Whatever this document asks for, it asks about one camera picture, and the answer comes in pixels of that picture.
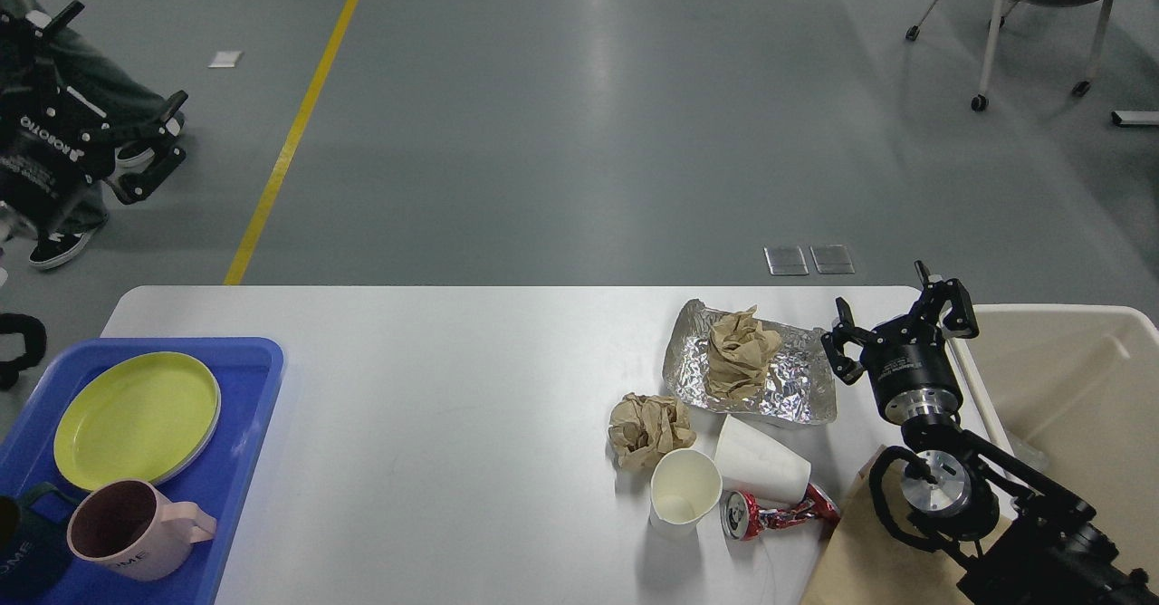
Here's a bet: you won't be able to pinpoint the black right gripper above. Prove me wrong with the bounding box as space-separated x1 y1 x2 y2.
822 261 981 425

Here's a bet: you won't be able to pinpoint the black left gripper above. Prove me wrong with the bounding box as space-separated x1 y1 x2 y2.
1 1 189 235

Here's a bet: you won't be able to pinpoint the brown paper bag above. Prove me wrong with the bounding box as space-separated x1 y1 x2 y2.
800 446 969 604

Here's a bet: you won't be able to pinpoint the white paper cup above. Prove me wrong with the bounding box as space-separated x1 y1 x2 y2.
649 449 722 540
714 415 811 504

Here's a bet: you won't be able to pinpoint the yellow plastic plate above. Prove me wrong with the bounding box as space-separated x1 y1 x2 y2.
53 351 216 491

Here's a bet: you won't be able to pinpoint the pink mug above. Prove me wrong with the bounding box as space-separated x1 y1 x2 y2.
65 478 218 581

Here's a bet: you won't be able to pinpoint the dark teal mug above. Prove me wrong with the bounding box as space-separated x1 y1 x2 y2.
1 482 78 600

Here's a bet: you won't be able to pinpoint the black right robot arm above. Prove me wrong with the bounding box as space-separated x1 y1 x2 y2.
821 261 1156 604

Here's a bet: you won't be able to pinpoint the person's legs in jeans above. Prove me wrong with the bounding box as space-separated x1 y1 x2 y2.
1 0 167 238

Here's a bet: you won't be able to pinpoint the black and white shoe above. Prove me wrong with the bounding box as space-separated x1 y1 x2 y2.
115 110 185 170
29 226 102 271

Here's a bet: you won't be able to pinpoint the right metal floor plate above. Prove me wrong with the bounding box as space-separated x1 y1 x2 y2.
809 245 857 274

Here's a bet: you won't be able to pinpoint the metal floor plate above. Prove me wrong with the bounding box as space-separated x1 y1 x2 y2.
809 245 857 274
764 245 810 276

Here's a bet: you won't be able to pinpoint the left metal floor plate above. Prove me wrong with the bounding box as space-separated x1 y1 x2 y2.
764 245 810 276

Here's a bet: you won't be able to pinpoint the crumpled aluminium foil sheet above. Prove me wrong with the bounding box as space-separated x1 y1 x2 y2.
662 299 838 428

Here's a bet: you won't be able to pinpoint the white floor marker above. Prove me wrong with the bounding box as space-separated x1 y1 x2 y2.
207 51 245 70

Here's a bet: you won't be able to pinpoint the crumpled brown paper on foil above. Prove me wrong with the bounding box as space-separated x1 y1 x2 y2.
706 305 783 401

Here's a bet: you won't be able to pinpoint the beige plastic bin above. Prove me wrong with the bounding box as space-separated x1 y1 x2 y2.
961 303 1158 580

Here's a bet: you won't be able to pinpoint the tipped white paper cup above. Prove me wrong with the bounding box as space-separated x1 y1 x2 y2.
714 415 811 504

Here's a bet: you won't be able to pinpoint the crushed red soda can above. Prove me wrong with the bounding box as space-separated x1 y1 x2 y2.
719 482 841 542

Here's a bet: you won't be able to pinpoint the crumpled brown paper ball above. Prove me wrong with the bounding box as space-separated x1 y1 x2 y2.
608 393 698 471

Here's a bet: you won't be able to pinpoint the pale green plate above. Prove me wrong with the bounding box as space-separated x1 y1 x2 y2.
150 376 221 484

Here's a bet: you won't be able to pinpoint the blue plastic tray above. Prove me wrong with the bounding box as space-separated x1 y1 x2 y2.
1 337 284 604

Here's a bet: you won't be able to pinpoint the white bar on floor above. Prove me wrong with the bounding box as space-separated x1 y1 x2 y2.
1110 110 1159 127

